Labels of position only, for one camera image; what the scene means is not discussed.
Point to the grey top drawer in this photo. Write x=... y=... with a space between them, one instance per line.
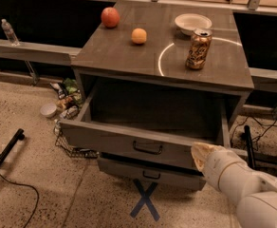
x=173 y=117

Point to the grey drawer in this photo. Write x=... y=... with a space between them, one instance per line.
x=151 y=171
x=173 y=117

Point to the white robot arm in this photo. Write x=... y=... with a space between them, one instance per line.
x=254 y=193

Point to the grey wooden drawer cabinet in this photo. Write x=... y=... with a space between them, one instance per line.
x=111 y=58

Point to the grey bottom drawer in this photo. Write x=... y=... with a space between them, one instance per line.
x=151 y=171

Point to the orange fruit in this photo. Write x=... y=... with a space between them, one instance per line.
x=139 y=36

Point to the green snack bag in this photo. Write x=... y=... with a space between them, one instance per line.
x=70 y=85

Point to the gold soda can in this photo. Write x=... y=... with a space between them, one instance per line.
x=200 y=43

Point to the small white bowl on floor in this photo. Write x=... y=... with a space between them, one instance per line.
x=48 y=110

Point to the blue tape cross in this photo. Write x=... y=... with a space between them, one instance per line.
x=145 y=200

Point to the red apple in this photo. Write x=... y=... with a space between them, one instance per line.
x=110 y=17

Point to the white bowl on cabinet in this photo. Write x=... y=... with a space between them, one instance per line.
x=188 y=22

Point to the black right stand bar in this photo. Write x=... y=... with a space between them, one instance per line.
x=249 y=145

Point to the black stand bar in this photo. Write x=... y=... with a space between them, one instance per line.
x=18 y=136
x=249 y=145

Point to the grey side bench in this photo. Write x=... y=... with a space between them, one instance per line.
x=39 y=53

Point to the black left stand bar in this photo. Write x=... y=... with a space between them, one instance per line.
x=18 y=136

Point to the clear plastic water bottle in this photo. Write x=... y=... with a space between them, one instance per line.
x=10 y=34

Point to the black top drawer handle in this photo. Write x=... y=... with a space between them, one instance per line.
x=148 y=148

